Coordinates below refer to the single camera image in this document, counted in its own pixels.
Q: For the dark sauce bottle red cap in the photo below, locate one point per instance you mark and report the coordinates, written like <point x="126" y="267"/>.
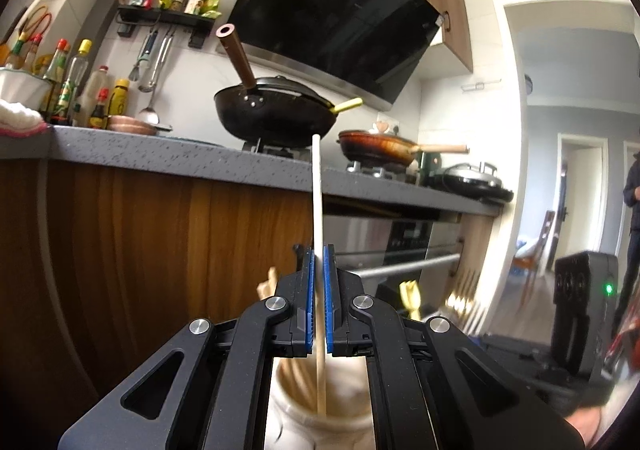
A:
<point x="100" y="112"/>

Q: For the wooden chair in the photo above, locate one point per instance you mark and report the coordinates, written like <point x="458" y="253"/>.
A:
<point x="537" y="250"/>

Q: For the white jug with red cap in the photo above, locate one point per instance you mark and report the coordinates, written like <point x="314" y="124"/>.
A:
<point x="97" y="82"/>

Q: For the small copper pan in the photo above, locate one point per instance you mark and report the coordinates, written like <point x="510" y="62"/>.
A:
<point x="132" y="124"/>

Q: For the black lidded pan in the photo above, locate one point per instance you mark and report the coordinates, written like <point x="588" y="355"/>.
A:
<point x="470" y="180"/>

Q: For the gas stove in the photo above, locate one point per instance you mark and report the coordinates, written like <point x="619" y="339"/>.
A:
<point x="272" y="148"/>

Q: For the long wooden chopstick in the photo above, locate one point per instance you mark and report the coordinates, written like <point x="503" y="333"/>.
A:
<point x="317" y="190"/>

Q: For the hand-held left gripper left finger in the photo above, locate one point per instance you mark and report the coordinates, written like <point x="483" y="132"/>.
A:
<point x="308" y="300"/>

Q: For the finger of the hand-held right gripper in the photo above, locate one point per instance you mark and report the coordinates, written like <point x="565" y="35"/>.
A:
<point x="515" y="347"/>

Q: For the carved wooden utensil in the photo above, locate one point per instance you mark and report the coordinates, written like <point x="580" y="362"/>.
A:
<point x="267" y="287"/>

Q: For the white door frame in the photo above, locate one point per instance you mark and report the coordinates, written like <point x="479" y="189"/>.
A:
<point x="562" y="190"/>

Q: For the wooden base cabinet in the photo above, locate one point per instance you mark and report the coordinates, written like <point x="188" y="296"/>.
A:
<point x="150" y="255"/>

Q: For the black wall spice rack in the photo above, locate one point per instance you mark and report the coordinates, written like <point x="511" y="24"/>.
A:
<point x="160" y="15"/>

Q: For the hanging metal ladle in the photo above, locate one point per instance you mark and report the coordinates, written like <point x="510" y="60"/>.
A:
<point x="148" y="115"/>

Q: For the stainless steel oven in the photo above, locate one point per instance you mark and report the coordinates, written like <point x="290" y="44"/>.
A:
<point x="410" y="240"/>

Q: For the black range hood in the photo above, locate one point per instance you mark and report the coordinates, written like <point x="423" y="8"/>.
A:
<point x="340" y="4"/>

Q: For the green-label bottle with red cap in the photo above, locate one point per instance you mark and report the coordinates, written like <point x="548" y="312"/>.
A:
<point x="61" y="79"/>

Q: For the white ceramic utensil holder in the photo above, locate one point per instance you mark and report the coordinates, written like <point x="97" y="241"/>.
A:
<point x="345" y="405"/>

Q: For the brown frying pan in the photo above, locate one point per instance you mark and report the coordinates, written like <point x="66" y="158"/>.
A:
<point x="375" y="144"/>

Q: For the clear bottle with yellow cap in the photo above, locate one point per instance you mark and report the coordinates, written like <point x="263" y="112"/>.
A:
<point x="79" y="79"/>

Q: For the white bowl with green rim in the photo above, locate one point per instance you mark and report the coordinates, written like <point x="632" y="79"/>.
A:
<point x="22" y="87"/>

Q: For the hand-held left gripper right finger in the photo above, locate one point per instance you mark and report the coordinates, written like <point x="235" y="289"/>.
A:
<point x="330" y="300"/>

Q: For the glass spice jar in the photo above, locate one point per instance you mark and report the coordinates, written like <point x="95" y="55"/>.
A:
<point x="194" y="3"/>

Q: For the grey kitchen countertop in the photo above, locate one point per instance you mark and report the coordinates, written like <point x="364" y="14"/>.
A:
<point x="150" y="147"/>

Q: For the yellow squeeze bottle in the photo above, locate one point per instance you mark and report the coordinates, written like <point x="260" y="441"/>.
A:
<point x="120" y="99"/>

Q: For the yellow tulip-shaped plastic pick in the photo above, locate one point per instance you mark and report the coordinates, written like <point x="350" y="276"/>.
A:
<point x="409" y="297"/>

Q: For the gold metal fork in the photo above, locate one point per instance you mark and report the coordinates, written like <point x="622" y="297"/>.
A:
<point x="462" y="297"/>

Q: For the green kettle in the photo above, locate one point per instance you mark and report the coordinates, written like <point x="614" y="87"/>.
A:
<point x="430" y="167"/>

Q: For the hanging metal utensil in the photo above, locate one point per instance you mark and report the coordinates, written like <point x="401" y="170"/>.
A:
<point x="144" y="54"/>
<point x="161" y="62"/>

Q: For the person's right hand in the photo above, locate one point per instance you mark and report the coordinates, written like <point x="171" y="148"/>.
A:
<point x="590" y="425"/>

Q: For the white pink-edged cloth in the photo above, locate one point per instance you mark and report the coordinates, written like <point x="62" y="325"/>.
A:
<point x="17" y="118"/>

